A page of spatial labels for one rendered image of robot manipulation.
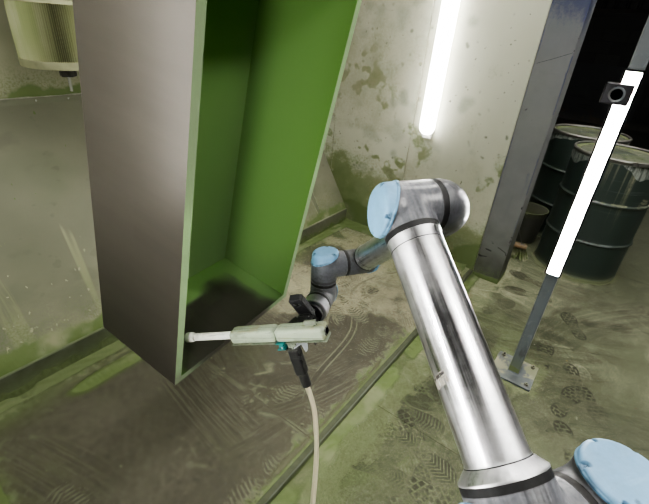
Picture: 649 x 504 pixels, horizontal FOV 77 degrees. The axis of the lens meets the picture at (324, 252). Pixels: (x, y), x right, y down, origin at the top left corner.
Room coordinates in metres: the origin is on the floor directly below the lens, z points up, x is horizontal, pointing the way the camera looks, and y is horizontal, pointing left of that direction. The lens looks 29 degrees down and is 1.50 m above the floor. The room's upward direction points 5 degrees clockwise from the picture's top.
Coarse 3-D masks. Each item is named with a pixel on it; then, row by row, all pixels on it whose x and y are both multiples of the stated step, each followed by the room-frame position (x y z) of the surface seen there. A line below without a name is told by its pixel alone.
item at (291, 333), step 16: (304, 320) 0.90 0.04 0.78; (192, 336) 0.98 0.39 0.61; (208, 336) 0.97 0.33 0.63; (224, 336) 0.95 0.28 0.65; (240, 336) 0.92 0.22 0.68; (256, 336) 0.91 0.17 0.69; (272, 336) 0.90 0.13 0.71; (288, 336) 0.88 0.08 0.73; (304, 336) 0.87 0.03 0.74; (320, 336) 0.86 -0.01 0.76; (288, 352) 0.89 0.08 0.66; (304, 368) 0.88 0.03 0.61; (304, 384) 0.87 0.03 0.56
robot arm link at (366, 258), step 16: (448, 192) 0.81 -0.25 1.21; (464, 192) 0.86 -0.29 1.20; (464, 208) 0.82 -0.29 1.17; (448, 224) 0.80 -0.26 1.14; (384, 240) 1.05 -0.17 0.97; (352, 256) 1.22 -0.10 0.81; (368, 256) 1.13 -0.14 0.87; (384, 256) 1.07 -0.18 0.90; (352, 272) 1.20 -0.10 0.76; (368, 272) 1.23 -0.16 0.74
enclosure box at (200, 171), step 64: (128, 0) 0.89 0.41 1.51; (192, 0) 0.81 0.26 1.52; (256, 0) 1.49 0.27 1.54; (320, 0) 1.39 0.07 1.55; (128, 64) 0.90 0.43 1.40; (192, 64) 0.81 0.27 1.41; (256, 64) 1.50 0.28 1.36; (320, 64) 1.38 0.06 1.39; (128, 128) 0.92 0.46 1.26; (192, 128) 0.83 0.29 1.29; (256, 128) 1.51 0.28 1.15; (320, 128) 1.38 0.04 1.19; (128, 192) 0.94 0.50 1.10; (192, 192) 0.86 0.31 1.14; (256, 192) 1.51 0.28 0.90; (128, 256) 0.97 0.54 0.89; (192, 256) 1.42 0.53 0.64; (256, 256) 1.51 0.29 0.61; (128, 320) 1.00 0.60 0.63; (192, 320) 1.20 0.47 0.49
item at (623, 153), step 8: (584, 144) 3.04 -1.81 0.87; (592, 144) 3.07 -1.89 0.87; (616, 152) 2.90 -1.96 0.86; (624, 152) 2.92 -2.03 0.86; (632, 152) 2.93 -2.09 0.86; (640, 152) 2.94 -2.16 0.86; (624, 160) 2.67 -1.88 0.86; (632, 160) 2.70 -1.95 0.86; (640, 160) 2.72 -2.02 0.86; (648, 160) 2.74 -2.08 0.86
